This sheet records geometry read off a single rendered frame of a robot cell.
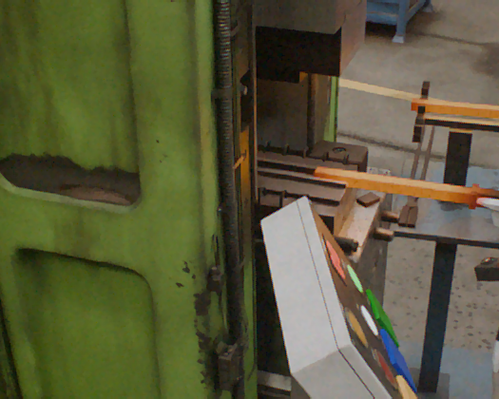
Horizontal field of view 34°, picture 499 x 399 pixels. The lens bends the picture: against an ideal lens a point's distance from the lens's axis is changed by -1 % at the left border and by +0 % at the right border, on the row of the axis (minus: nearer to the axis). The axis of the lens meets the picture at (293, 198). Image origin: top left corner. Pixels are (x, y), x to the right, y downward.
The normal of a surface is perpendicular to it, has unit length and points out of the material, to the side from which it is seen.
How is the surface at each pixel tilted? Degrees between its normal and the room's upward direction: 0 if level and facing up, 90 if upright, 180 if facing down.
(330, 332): 30
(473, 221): 0
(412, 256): 0
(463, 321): 0
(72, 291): 90
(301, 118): 90
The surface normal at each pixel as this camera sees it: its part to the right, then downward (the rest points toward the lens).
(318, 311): -0.48, -0.72
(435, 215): 0.01, -0.86
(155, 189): -0.29, 0.47
